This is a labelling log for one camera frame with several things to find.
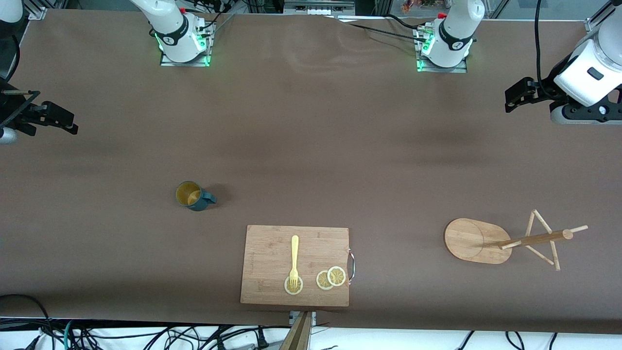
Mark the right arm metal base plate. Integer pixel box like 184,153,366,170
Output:
159,22,212,68

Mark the teal cup yellow inside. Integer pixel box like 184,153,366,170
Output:
175,181,217,212

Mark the wooden post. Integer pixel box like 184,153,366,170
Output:
279,311,312,350

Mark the orange object behind table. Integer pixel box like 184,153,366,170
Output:
401,0,438,13

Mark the long black base cable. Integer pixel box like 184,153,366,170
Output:
347,22,428,43

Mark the teal cable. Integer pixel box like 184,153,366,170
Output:
62,319,78,350

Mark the short black base cable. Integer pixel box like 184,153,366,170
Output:
384,14,426,31

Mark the yellow plastic fork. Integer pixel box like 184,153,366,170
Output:
290,235,299,288

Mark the bamboo cutting board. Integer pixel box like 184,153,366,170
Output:
240,225,356,308

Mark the wooden cup rack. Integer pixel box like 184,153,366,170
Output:
444,209,589,272

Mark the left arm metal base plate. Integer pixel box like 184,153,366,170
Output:
415,27,468,73

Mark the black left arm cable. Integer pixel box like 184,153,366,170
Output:
535,0,559,98

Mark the looping black cable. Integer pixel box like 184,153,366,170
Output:
0,294,55,350

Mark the grey power strip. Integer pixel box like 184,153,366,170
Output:
283,0,356,16

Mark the brown table cover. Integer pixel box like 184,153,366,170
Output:
0,9,622,336

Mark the aluminium frame profile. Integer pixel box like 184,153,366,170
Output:
22,0,48,21
585,0,622,35

